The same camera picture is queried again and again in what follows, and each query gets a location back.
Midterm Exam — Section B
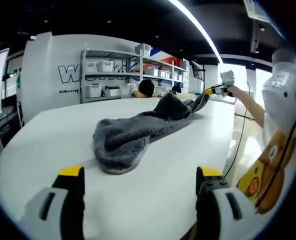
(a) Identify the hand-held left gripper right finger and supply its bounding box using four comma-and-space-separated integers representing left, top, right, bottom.
195, 166, 266, 240

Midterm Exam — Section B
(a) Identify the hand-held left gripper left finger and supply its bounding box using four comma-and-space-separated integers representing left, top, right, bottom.
19, 164, 85, 240

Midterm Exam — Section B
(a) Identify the grey towel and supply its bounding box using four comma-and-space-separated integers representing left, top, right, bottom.
92, 91, 210, 176

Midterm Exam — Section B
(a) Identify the black monitor on stand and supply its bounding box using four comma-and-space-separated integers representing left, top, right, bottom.
188, 60, 206, 95

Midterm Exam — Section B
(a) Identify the white chest-worn device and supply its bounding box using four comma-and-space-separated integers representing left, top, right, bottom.
261, 61, 296, 131

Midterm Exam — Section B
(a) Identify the white table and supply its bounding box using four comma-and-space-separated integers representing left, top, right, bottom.
0, 96, 236, 240

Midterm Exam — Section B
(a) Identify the hanging white ceiling sign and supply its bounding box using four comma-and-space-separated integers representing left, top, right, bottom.
242, 0, 285, 38

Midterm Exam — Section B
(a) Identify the long ceiling light strip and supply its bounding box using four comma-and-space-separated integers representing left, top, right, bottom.
167, 0, 223, 65

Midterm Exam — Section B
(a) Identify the black equipment cabinet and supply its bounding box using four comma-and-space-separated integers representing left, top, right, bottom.
0, 109, 25, 161

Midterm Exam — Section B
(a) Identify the row of white storage bins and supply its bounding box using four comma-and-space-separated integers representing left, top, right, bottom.
85, 42, 190, 98

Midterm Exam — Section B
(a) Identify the grey metal shelf rack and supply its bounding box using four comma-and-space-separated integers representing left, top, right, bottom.
80, 47, 190, 104

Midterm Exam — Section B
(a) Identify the ceiling mount bracket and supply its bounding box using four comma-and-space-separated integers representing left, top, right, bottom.
250, 23, 261, 54

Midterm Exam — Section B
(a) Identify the right hand-held gripper cable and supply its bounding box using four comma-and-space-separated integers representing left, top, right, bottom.
222, 79, 251, 177

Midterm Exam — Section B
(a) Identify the black device cable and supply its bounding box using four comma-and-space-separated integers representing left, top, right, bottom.
255, 113, 296, 206

